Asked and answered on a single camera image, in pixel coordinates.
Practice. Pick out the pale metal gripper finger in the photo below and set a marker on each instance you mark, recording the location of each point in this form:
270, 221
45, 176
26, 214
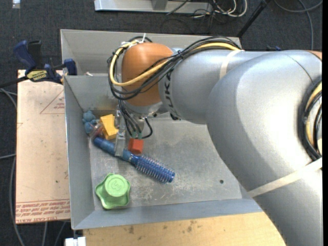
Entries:
120, 143

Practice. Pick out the blue toy bear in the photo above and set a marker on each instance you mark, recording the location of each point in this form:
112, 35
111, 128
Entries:
88, 122

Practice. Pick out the blue hairbrush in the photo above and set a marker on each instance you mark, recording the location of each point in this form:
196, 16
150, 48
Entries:
151, 166

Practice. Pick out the brown cardboard board, red print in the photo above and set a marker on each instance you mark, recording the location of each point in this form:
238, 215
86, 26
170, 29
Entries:
41, 147

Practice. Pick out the yellow block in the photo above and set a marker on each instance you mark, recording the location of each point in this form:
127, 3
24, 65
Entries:
109, 127

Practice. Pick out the black cylinder on white bracket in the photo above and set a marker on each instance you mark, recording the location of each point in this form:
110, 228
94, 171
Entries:
156, 114

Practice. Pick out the green star-shaped cup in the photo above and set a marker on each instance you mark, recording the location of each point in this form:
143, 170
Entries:
112, 191

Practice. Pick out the clear plastic piece, red marks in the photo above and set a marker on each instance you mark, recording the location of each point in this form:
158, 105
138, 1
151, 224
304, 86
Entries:
97, 131

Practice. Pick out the red-orange block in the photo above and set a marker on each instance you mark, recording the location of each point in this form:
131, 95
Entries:
135, 145

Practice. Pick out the grey metal bin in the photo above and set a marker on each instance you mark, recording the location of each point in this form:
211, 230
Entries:
184, 150

